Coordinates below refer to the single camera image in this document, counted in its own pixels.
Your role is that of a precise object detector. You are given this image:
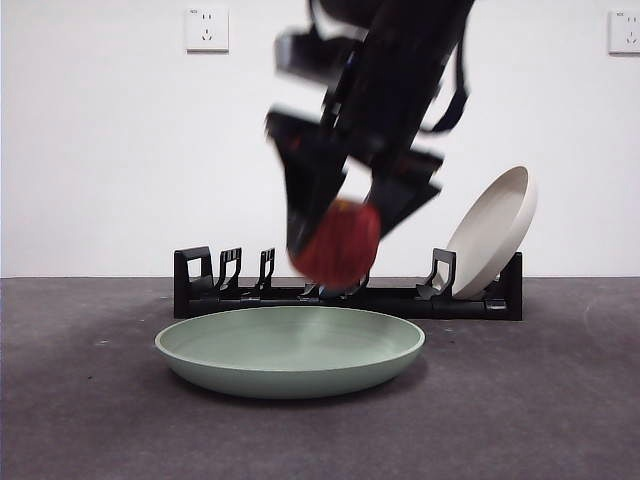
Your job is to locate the beige plate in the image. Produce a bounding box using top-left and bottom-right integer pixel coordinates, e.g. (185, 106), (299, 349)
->
(444, 165), (539, 300)

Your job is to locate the green plate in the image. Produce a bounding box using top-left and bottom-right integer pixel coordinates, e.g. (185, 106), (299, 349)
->
(153, 305), (427, 400)

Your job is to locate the red yellow apple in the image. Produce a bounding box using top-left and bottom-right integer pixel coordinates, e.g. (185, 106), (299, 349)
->
(289, 198), (382, 287)

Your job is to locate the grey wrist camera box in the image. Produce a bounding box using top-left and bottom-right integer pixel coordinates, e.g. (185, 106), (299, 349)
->
(273, 29), (326, 84)

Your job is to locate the black plate rack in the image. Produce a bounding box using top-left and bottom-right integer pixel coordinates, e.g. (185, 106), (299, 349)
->
(173, 245), (524, 321)

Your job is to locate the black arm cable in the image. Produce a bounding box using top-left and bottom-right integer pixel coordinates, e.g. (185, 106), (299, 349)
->
(419, 29), (471, 136)

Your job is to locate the white wall socket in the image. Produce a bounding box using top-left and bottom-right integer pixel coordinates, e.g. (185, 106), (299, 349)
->
(607, 10), (640, 56)
(186, 7), (231, 54)

